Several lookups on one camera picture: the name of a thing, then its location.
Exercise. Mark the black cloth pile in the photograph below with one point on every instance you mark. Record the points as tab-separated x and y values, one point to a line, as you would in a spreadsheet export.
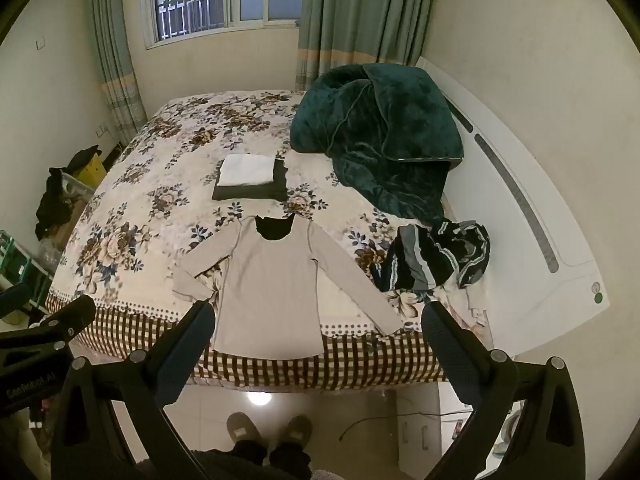
52	205

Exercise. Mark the white wall switch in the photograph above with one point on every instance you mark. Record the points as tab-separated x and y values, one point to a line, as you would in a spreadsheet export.
101	132

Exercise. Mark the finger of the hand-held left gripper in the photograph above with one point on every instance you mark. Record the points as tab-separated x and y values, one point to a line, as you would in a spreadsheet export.
67	317
12	300

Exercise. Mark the white bedside cabinet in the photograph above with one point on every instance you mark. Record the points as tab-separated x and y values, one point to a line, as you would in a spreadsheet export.
420	420

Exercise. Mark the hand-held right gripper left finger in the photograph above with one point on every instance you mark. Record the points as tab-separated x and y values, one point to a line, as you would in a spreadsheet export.
186	355

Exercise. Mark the green plastic crate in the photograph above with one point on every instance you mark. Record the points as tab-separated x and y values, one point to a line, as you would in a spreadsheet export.
20	265

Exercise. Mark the white folded cloth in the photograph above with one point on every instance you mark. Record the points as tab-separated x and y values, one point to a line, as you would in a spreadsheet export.
247	170

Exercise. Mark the grey slipper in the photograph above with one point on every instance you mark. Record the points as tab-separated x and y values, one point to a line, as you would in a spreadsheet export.
245	430
294	431

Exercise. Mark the black and white garment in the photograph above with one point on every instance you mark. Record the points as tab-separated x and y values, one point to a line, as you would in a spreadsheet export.
250	193

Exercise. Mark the white headboard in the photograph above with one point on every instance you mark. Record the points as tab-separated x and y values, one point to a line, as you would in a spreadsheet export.
530	270

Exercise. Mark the floral patterned blanket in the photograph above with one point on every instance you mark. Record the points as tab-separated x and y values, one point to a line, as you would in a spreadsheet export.
150	200

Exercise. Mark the dark green plush blanket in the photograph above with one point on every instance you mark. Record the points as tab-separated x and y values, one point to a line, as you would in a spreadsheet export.
380	130

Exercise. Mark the dark striped garment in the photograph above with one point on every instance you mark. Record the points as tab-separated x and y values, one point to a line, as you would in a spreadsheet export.
430	257

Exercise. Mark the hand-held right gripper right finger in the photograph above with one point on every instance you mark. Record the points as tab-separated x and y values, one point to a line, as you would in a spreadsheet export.
448	355

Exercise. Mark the yellow box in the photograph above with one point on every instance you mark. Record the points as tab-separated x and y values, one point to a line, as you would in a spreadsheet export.
90	170

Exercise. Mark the beige long-sleeve shirt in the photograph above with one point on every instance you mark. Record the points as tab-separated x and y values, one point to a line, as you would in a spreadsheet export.
270	285

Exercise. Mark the wide green curtain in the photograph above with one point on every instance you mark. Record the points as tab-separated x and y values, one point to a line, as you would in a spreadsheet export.
360	15

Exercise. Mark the narrow green curtain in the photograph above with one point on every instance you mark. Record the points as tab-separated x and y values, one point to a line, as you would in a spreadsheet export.
112	50

